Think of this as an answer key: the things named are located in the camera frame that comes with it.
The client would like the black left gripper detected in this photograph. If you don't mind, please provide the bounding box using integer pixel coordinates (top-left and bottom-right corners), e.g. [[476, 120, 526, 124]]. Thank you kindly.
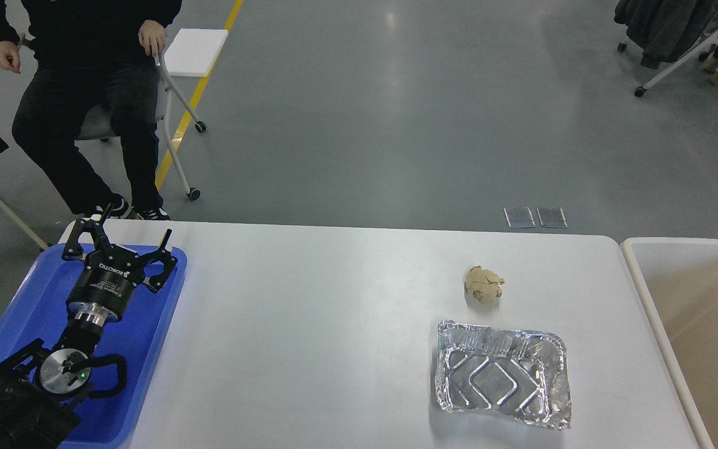
[[60, 204, 178, 323]]

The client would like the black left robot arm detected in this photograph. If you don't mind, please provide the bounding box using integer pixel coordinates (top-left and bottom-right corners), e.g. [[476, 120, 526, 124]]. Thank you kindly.
[[0, 217, 187, 448]]

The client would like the beige plastic bin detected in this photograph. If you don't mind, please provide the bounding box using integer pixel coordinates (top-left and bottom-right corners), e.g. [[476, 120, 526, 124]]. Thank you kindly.
[[621, 238, 718, 448]]

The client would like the blue plastic tray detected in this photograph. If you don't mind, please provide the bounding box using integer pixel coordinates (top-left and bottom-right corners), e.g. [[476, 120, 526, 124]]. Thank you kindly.
[[0, 245, 187, 448]]

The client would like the white office chair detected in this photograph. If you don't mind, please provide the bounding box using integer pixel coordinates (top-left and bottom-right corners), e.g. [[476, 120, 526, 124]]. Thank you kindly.
[[19, 34, 208, 202]]

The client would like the right floor plate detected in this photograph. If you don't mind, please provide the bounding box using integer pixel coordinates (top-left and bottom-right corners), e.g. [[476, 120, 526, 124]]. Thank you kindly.
[[537, 207, 568, 228]]

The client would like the floor plate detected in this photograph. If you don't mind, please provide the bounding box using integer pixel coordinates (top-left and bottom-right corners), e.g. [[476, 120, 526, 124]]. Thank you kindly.
[[504, 206, 536, 228], [537, 207, 568, 228]]

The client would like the seated person in black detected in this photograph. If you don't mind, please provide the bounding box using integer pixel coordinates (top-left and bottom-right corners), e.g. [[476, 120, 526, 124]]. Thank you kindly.
[[11, 1, 182, 221]]

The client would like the white foam board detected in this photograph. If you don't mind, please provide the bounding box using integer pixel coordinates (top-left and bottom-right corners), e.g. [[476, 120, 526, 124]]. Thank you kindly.
[[161, 28, 229, 77]]

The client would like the aluminium foil tray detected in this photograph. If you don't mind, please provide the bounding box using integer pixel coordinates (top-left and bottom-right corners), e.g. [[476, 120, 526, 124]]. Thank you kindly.
[[434, 319, 572, 431]]

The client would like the left floor plate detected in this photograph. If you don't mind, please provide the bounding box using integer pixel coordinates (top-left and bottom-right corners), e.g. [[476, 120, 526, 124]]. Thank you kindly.
[[504, 206, 536, 228]]

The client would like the crumpled brown paper ball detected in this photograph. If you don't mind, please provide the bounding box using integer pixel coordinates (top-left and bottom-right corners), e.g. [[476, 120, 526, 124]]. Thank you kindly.
[[464, 266, 506, 304]]

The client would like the chair with grey jacket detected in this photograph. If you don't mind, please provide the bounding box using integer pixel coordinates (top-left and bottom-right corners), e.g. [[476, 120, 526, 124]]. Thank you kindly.
[[615, 1, 718, 97]]

